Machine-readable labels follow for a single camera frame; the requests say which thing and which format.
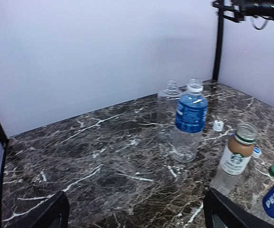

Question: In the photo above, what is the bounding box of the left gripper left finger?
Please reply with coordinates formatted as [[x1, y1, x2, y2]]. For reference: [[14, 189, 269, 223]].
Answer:
[[7, 191, 70, 228]]

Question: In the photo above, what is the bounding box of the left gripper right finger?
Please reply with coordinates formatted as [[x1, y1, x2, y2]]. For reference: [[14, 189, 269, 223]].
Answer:
[[203, 188, 274, 228]]

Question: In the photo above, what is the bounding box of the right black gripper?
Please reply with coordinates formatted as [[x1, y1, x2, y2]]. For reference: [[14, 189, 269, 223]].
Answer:
[[212, 0, 245, 23]]

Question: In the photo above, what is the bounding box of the green cap coffee bottle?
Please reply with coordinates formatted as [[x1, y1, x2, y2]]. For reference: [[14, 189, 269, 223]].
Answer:
[[210, 122, 257, 195]]

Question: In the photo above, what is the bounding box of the blue bottle cap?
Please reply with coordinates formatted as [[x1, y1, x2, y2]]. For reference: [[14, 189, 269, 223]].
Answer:
[[252, 147, 262, 158]]

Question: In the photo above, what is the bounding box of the white bottle cap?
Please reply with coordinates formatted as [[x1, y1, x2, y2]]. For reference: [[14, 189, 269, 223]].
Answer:
[[213, 120, 224, 132]]

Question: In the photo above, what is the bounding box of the clear white cap bottle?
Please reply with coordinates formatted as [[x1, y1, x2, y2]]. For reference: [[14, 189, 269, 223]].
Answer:
[[157, 80, 182, 141]]

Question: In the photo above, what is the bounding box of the blue label water bottle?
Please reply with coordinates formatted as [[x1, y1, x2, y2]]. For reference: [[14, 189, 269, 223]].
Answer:
[[172, 78, 208, 162]]

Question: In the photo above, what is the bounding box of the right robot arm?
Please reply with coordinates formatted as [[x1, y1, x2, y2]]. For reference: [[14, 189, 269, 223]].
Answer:
[[212, 0, 274, 30]]

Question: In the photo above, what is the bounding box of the right black frame post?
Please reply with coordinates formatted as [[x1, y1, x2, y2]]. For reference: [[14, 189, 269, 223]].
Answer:
[[212, 9, 224, 81]]

